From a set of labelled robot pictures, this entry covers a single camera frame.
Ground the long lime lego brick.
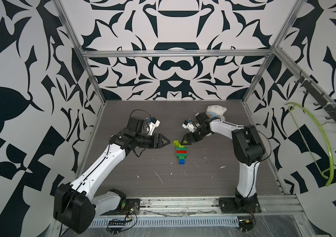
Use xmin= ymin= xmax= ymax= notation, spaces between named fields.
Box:
xmin=176 ymin=147 xmax=187 ymax=151

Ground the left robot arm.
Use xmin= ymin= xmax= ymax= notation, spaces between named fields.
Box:
xmin=53 ymin=128 xmax=170 ymax=234

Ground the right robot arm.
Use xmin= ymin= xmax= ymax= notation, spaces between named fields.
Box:
xmin=181 ymin=113 xmax=266 ymax=213

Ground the white teddy bear blue shirt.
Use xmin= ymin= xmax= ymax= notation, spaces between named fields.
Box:
xmin=206 ymin=105 xmax=228 ymax=121

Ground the black usb hub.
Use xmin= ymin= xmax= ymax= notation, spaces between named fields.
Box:
xmin=107 ymin=219 xmax=127 ymax=228

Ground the black connector box right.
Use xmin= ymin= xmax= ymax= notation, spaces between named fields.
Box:
xmin=238 ymin=219 xmax=255 ymax=233

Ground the green plastic hanger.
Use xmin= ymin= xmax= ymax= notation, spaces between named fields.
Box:
xmin=286 ymin=102 xmax=334 ymax=187

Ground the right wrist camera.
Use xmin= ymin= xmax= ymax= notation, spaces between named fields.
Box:
xmin=182 ymin=119 xmax=198 ymax=132

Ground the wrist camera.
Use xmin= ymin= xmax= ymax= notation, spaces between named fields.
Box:
xmin=182 ymin=119 xmax=198 ymax=132
xmin=127 ymin=117 xmax=161 ymax=136

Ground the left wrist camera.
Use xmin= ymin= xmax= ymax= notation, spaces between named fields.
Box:
xmin=127 ymin=117 xmax=161 ymax=136

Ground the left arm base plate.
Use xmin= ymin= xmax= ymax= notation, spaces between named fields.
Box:
xmin=104 ymin=198 xmax=141 ymax=215

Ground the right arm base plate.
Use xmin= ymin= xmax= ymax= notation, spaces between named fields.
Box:
xmin=219 ymin=195 xmax=262 ymax=214

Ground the white slotted cable duct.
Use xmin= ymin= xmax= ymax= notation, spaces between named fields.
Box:
xmin=90 ymin=216 xmax=239 ymax=228

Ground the black wall hook rail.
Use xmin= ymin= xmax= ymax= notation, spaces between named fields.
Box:
xmin=294 ymin=70 xmax=336 ymax=140

